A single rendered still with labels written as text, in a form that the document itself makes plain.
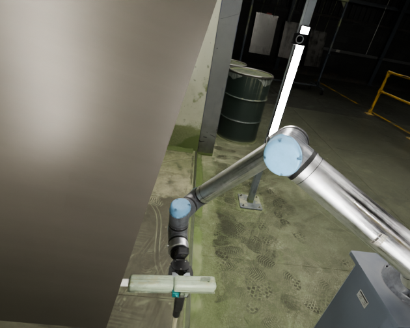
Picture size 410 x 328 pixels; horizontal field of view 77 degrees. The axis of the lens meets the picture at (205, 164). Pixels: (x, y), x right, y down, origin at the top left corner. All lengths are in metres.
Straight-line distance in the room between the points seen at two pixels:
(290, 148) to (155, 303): 1.12
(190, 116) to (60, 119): 2.33
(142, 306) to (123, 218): 0.96
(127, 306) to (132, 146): 1.14
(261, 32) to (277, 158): 6.88
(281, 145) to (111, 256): 0.56
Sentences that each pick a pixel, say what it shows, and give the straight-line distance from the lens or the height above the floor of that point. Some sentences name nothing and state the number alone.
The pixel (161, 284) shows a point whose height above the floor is 0.56.
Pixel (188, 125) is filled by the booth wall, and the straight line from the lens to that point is 2.85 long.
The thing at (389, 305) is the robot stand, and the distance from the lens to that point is 1.18.
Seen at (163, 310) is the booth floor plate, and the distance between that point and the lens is 1.56.
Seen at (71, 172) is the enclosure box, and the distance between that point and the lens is 0.61.
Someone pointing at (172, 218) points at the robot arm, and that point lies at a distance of 1.17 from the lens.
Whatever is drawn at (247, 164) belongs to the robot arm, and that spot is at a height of 0.91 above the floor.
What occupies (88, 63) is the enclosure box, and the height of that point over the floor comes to 1.28.
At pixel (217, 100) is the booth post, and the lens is 2.76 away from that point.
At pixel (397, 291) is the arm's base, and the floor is 0.66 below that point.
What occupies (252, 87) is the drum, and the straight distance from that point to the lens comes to 3.27.
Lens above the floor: 1.38
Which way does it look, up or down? 29 degrees down
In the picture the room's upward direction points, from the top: 10 degrees clockwise
